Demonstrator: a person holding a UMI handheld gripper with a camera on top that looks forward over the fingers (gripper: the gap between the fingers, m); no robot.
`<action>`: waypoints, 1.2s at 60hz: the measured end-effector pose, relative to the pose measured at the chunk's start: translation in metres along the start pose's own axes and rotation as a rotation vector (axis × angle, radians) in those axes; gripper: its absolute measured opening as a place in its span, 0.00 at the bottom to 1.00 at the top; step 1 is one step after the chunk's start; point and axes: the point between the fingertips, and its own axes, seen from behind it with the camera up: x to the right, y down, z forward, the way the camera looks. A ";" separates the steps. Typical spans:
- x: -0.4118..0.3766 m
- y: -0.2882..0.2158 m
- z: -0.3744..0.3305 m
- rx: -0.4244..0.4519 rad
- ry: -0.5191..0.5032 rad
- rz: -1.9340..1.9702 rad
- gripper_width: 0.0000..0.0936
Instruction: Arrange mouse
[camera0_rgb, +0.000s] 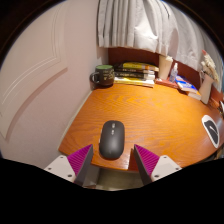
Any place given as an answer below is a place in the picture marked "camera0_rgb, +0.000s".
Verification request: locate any white ceramic vase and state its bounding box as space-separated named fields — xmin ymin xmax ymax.
xmin=198 ymin=73 xmax=215 ymax=105

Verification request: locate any white curtain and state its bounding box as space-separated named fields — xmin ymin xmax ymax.
xmin=96 ymin=0 xmax=224 ymax=84

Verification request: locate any yellow and white book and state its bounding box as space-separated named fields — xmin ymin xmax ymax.
xmin=113 ymin=76 xmax=156 ymax=89

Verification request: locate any white and black mouse pad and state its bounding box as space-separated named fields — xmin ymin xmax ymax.
xmin=201 ymin=114 xmax=221 ymax=149

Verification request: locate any dark green mug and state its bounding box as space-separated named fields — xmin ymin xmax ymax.
xmin=89 ymin=64 xmax=116 ymax=88

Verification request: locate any blue book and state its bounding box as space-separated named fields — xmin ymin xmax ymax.
xmin=174 ymin=75 xmax=200 ymax=94

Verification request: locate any clear spray bottle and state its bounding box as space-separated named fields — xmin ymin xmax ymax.
xmin=169 ymin=62 xmax=179 ymax=84

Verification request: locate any dark grey computer mouse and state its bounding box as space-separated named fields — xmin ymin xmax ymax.
xmin=98 ymin=120 xmax=126 ymax=160

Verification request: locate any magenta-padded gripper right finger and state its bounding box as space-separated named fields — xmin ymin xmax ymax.
xmin=133 ymin=144 xmax=183 ymax=186

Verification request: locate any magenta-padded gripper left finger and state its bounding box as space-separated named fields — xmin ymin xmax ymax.
xmin=43 ymin=143 xmax=101 ymax=189

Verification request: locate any red flat notebook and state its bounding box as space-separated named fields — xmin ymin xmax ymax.
xmin=154 ymin=78 xmax=180 ymax=90

